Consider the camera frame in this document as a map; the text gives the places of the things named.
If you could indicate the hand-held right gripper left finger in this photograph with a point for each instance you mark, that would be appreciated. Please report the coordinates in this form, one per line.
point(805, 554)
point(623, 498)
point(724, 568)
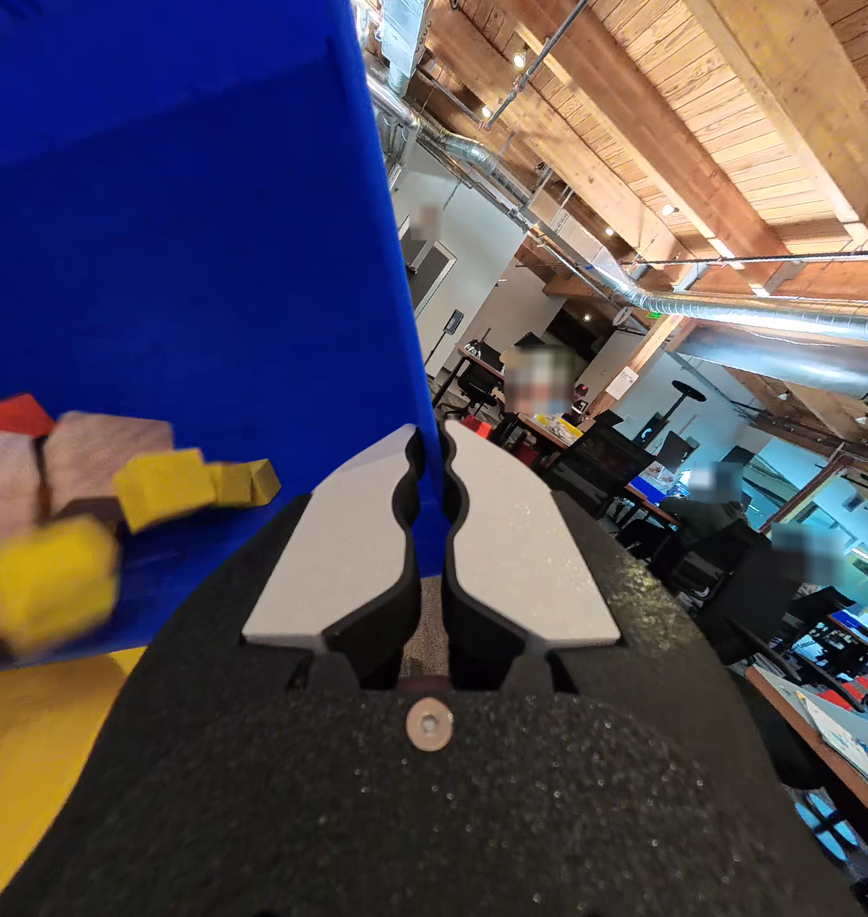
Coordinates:
point(333, 559)

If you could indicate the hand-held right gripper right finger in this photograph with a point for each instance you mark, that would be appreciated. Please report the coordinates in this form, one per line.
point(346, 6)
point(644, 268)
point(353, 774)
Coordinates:
point(527, 559)

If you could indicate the pile of wooden coloured cubes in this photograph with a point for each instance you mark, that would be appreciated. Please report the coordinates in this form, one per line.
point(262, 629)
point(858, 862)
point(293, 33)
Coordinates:
point(104, 458)

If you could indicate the blue plastic bin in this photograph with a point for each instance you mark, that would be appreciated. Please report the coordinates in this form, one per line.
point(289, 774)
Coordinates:
point(190, 251)

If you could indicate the yellow plastic bin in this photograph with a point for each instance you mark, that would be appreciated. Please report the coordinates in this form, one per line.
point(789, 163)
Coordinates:
point(25, 752)

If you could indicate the black office chair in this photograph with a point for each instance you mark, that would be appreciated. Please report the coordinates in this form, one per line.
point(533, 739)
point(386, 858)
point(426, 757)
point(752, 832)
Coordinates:
point(606, 458)

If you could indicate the grey framed panel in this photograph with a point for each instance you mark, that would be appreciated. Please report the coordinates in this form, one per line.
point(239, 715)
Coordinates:
point(430, 276)

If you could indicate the wooden office desk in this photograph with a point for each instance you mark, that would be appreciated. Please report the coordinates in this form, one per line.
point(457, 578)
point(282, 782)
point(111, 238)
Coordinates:
point(799, 709)

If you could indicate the silver ventilation duct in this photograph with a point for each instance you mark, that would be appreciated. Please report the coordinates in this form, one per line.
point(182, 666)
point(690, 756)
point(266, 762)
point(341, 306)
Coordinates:
point(763, 312)

